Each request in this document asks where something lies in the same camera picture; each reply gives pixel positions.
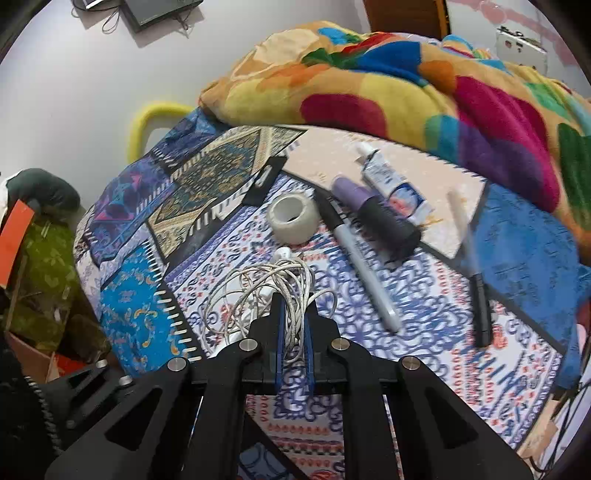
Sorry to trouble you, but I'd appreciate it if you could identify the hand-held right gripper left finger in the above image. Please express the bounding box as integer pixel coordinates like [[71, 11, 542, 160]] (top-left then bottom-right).
[[44, 292, 283, 480]]

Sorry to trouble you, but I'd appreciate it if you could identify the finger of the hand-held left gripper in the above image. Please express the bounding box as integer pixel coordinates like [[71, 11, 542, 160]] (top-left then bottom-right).
[[56, 360, 136, 445]]

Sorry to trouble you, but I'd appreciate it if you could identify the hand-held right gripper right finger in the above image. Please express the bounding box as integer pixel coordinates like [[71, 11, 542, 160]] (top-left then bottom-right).
[[302, 298, 534, 480]]

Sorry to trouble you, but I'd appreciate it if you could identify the white cable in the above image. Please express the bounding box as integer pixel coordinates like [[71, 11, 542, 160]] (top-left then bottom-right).
[[201, 247, 340, 365]]

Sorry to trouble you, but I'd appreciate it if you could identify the white toothpaste tube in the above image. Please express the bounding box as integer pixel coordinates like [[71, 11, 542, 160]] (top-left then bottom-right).
[[355, 142, 435, 227]]

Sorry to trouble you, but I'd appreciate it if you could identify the grey marker pen black cap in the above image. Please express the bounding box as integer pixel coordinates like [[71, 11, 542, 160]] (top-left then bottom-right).
[[314, 189, 402, 333]]

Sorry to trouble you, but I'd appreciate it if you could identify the clear tape roll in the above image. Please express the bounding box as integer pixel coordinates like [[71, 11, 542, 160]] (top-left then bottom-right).
[[268, 193, 320, 244]]

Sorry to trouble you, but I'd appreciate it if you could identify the green leaf print bag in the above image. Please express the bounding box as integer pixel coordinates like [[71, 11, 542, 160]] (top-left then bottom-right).
[[9, 212, 112, 361]]

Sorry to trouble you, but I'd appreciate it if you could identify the purple tube with black wrap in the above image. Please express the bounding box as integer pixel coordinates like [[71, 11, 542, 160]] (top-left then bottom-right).
[[331, 174, 422, 267]]

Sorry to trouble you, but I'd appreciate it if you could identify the patterned patchwork bedsheet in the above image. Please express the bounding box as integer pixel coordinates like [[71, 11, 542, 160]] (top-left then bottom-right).
[[74, 108, 583, 480]]

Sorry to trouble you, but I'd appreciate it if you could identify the orange cardboard box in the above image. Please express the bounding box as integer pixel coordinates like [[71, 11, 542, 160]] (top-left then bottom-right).
[[0, 198, 38, 287]]

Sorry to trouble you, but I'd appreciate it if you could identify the black and white pen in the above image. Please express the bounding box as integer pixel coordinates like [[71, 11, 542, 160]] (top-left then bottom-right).
[[447, 189, 492, 348]]

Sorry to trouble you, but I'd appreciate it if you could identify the dark green plush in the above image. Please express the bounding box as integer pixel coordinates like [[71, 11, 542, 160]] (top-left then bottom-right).
[[4, 168, 81, 222]]

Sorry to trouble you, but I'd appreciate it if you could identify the colourful fleece blanket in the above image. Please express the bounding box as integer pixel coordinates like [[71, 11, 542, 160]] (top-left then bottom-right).
[[198, 21, 591, 259]]

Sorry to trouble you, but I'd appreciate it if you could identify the black wall device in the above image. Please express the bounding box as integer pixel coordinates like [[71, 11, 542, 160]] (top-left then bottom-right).
[[121, 0, 204, 32]]

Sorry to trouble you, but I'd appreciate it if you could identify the white wall socket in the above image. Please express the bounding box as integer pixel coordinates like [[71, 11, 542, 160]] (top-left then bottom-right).
[[496, 27, 548, 70]]

